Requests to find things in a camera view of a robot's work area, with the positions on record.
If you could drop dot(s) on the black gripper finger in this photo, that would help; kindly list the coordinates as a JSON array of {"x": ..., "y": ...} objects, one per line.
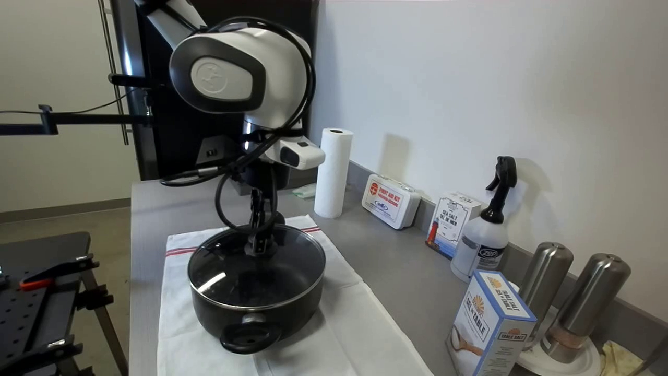
[
  {"x": 256, "y": 223},
  {"x": 274, "y": 220}
]

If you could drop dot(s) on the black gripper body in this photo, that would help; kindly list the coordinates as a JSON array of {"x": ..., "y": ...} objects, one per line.
[{"x": 262, "y": 174}]

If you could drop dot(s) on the glass lid with black knob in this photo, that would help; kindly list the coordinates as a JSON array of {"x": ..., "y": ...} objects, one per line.
[{"x": 223, "y": 274}]

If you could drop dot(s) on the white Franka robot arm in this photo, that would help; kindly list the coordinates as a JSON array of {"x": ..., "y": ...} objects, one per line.
[{"x": 230, "y": 69}]

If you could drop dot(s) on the black cooking pot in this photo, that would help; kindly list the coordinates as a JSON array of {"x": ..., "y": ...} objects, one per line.
[{"x": 257, "y": 320}]

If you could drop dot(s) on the white paper towel roll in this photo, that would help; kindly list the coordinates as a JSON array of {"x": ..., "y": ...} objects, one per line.
[{"x": 335, "y": 174}]

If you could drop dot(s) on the black monitor panel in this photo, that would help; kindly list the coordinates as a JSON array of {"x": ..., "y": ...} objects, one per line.
[{"x": 175, "y": 143}]

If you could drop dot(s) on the white box with red label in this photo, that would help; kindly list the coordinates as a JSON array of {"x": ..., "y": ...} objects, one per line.
[{"x": 390, "y": 201}]

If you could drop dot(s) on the white towel with red stripes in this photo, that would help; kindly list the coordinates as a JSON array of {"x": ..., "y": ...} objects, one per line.
[{"x": 363, "y": 326}]

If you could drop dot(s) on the white carton with red print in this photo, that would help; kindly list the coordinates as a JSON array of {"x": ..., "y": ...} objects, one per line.
[{"x": 451, "y": 226}]

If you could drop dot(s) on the spray bottle with black trigger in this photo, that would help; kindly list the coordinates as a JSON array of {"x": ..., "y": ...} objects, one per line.
[{"x": 483, "y": 243}]

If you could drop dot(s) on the black perforated table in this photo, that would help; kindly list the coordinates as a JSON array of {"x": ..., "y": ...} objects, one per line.
[{"x": 42, "y": 315}]

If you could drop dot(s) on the white blue salt box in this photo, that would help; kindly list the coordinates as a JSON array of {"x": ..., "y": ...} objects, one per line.
[{"x": 488, "y": 326}]

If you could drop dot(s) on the steel grinder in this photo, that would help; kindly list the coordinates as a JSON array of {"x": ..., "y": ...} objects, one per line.
[
  {"x": 545, "y": 274},
  {"x": 592, "y": 300}
]

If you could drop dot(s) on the white plate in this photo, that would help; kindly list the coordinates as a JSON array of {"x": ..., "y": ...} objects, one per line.
[{"x": 571, "y": 366}]

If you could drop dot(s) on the yellow cloth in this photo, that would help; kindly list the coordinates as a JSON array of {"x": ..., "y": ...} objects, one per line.
[{"x": 619, "y": 359}]

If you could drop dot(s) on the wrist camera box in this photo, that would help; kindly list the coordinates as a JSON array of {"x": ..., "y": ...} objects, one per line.
[{"x": 300, "y": 153}]

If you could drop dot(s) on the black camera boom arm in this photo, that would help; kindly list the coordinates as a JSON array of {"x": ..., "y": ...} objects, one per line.
[{"x": 77, "y": 119}]

